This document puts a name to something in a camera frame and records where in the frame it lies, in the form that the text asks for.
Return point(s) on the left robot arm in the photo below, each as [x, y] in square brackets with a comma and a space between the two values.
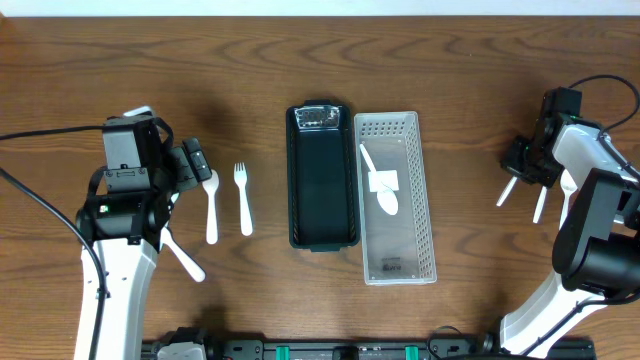
[125, 221]

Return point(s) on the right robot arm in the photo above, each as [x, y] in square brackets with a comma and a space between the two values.
[593, 267]

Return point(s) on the white plastic fork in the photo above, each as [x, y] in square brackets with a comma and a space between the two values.
[241, 179]
[188, 263]

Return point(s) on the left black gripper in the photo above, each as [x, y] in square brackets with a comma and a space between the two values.
[185, 165]

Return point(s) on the black plastic tray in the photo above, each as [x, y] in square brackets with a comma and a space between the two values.
[323, 203]

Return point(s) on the white plastic spoon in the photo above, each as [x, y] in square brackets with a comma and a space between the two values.
[210, 187]
[506, 191]
[568, 187]
[385, 195]
[540, 205]

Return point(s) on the clear perforated plastic basket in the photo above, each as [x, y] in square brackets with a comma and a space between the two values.
[397, 250]

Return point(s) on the black mounting rail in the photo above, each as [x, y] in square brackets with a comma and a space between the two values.
[196, 343]

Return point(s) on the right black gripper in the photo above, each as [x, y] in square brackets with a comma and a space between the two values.
[512, 163]

